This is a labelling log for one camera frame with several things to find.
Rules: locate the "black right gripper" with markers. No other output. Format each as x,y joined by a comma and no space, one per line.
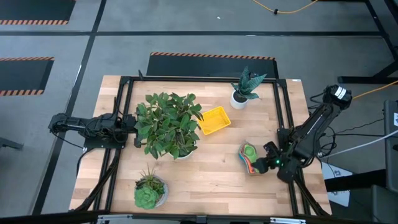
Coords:
275,163

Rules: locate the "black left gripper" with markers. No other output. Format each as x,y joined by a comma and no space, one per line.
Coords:
130,123

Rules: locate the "orange measuring cup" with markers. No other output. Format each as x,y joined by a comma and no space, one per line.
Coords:
252,171

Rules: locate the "green measuring cup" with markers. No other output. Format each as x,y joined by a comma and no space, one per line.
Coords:
249,153

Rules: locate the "teal measuring cup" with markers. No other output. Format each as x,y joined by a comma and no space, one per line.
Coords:
238,154

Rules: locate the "red measuring cup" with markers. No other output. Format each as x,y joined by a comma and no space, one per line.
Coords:
242,147

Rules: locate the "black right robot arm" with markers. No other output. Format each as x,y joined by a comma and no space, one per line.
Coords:
317,121

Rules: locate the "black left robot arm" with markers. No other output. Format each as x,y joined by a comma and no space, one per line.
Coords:
77,126

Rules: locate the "yellow plastic basket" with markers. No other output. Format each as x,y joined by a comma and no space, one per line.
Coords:
214,119

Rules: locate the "large leafy plant white pot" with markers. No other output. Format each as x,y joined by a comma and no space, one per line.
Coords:
168,124

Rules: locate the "succulent plant grey pot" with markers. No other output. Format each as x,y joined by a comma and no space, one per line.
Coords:
146,196

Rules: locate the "white paper sheet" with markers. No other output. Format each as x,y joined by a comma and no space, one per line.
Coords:
337,189

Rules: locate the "snake plant white pot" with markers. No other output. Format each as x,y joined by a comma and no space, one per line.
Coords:
247,84

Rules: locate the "black hazard-striped floor mat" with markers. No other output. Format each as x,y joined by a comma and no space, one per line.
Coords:
31,9
21,74
211,67

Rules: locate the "black furniture foot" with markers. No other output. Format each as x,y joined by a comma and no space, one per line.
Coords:
9,143

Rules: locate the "dark grey equipment case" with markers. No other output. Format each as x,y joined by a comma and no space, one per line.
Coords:
382,205

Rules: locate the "black metal stand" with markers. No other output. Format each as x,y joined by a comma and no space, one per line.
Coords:
357,80

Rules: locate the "grey cabinet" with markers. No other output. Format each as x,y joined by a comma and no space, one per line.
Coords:
391,140

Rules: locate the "silver camera mount bar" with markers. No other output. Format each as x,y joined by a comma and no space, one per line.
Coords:
286,221

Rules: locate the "black aluminium table frame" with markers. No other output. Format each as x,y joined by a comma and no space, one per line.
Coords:
202,79

